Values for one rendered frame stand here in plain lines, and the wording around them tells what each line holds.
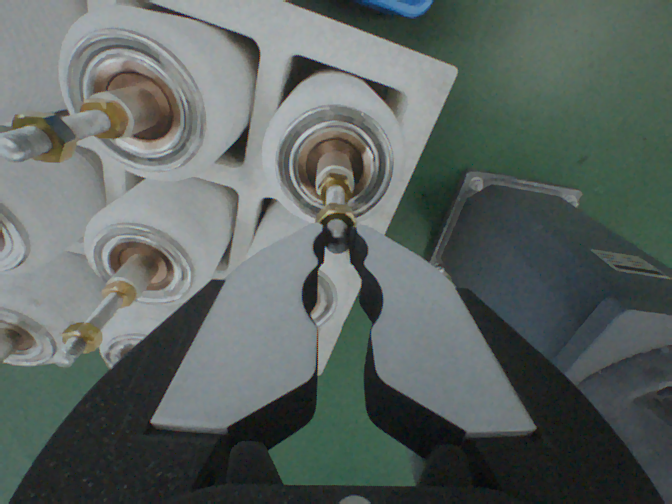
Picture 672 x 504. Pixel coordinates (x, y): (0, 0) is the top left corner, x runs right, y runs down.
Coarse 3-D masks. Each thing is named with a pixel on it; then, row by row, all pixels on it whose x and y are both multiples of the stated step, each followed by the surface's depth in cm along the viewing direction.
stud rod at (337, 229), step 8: (328, 192) 16; (336, 192) 16; (328, 200) 15; (336, 200) 15; (344, 200) 16; (328, 224) 13; (336, 224) 13; (344, 224) 13; (328, 232) 13; (336, 232) 12; (344, 232) 13; (328, 240) 12; (336, 240) 12; (344, 240) 12; (328, 248) 13; (336, 248) 13; (344, 248) 13
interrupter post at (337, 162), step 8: (328, 152) 20; (336, 152) 19; (320, 160) 19; (328, 160) 18; (336, 160) 18; (344, 160) 19; (320, 168) 18; (328, 168) 17; (336, 168) 17; (344, 168) 17; (320, 176) 17; (352, 176) 18; (352, 184) 18
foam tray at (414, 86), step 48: (96, 0) 21; (144, 0) 24; (192, 0) 21; (240, 0) 21; (288, 48) 23; (336, 48) 23; (384, 48) 23; (384, 96) 34; (432, 96) 24; (240, 144) 33; (240, 192) 29; (240, 240) 31; (336, 336) 39
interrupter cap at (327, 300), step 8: (320, 272) 24; (320, 280) 25; (328, 280) 25; (320, 288) 25; (328, 288) 25; (320, 296) 26; (328, 296) 26; (336, 296) 26; (320, 304) 26; (328, 304) 26; (336, 304) 26; (312, 312) 27; (320, 312) 27; (328, 312) 27; (320, 320) 27
